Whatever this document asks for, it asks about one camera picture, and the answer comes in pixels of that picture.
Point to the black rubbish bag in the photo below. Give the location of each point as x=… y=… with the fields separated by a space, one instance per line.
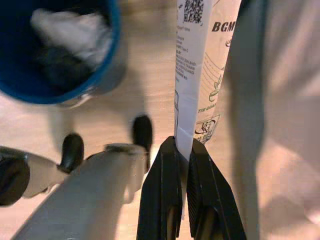
x=62 y=70

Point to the white printed tube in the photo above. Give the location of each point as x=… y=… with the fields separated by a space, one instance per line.
x=190 y=75

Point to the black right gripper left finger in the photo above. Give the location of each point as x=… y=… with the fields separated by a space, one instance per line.
x=160 y=200

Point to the blue plastic bucket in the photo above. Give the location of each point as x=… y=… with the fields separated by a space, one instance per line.
x=15 y=37

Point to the large white crumpled paper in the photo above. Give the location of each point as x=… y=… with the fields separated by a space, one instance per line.
x=72 y=32

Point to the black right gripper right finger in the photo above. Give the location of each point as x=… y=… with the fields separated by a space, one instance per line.
x=212 y=205

